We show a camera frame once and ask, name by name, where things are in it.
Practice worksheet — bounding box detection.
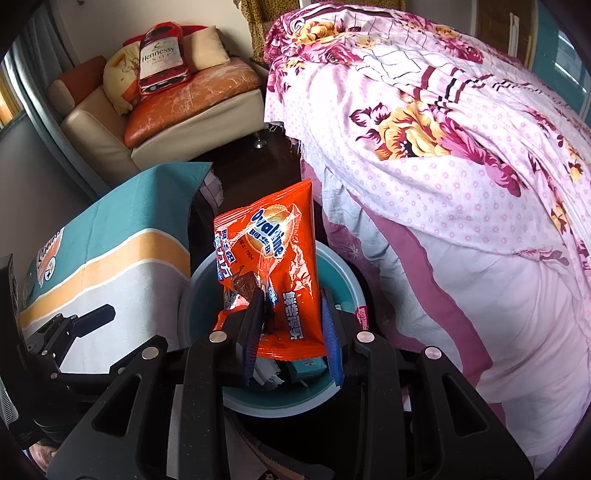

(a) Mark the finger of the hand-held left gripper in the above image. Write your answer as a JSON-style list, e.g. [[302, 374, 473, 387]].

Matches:
[[69, 304, 116, 337]]

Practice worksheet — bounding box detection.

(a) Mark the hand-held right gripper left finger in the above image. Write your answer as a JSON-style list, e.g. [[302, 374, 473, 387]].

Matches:
[[46, 288, 267, 480]]

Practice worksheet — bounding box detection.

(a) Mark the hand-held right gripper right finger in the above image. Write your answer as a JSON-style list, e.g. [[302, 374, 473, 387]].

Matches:
[[321, 286, 539, 480]]

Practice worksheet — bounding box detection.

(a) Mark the teal plastic bin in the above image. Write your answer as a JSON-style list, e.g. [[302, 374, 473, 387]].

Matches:
[[178, 240, 372, 418]]

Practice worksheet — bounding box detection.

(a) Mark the orange snack bag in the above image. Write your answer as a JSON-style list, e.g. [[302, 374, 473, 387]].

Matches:
[[212, 179, 326, 361]]

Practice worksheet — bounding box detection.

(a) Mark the cream leather sofa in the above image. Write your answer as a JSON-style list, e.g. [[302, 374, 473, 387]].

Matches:
[[48, 25, 269, 174]]

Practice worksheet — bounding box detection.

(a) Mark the orange leather seat cushion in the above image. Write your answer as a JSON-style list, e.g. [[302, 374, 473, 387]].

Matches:
[[124, 58, 263, 148]]

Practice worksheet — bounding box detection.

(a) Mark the cartoon print pillow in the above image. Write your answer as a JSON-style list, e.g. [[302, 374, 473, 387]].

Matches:
[[102, 41, 148, 116]]

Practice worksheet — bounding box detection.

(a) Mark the floral quilt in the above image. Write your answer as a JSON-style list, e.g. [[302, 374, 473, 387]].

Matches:
[[263, 0, 591, 287]]

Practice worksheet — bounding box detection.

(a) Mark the bottle-shaped pillow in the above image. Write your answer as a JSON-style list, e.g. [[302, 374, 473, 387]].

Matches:
[[139, 21, 194, 95]]

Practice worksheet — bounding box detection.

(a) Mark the beige pillow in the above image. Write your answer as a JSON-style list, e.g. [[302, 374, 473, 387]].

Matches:
[[187, 25, 230, 72]]

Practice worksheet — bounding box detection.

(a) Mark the red pillow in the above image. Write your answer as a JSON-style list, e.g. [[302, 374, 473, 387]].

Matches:
[[122, 23, 204, 47]]

